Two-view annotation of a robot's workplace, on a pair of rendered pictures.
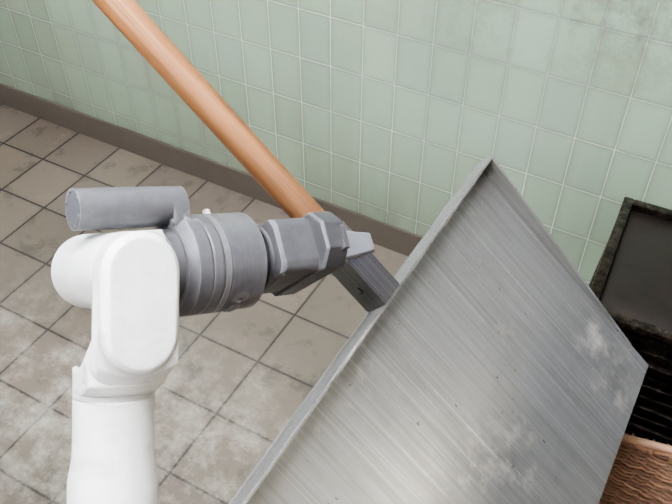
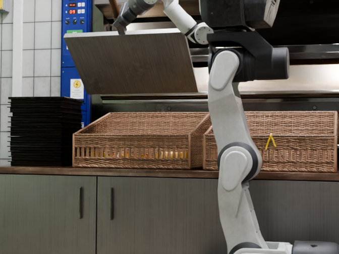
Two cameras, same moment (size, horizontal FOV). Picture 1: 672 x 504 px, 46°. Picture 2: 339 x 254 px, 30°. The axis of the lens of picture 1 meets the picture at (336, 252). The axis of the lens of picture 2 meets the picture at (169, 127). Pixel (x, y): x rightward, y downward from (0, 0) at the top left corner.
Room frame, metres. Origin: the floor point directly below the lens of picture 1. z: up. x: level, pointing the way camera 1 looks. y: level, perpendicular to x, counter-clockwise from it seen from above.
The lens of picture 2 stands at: (1.02, 2.64, 0.69)
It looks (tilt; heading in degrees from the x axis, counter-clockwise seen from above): 2 degrees up; 256
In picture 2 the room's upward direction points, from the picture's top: 1 degrees clockwise
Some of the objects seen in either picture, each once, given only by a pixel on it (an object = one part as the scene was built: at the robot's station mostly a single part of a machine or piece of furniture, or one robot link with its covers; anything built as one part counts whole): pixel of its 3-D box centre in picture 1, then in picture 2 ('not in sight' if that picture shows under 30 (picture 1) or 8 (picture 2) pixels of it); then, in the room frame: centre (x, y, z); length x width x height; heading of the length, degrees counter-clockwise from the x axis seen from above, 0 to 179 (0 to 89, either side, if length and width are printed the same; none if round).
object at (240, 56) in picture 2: not in sight; (231, 65); (0.24, 0.49, 0.98); 0.14 x 0.13 x 0.12; 60
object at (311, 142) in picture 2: not in sight; (273, 138); (-0.14, 0.00, 0.72); 0.56 x 0.49 x 0.28; 151
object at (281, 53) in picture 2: not in sight; (248, 56); (0.19, 0.52, 1.01); 0.28 x 0.13 x 0.18; 150
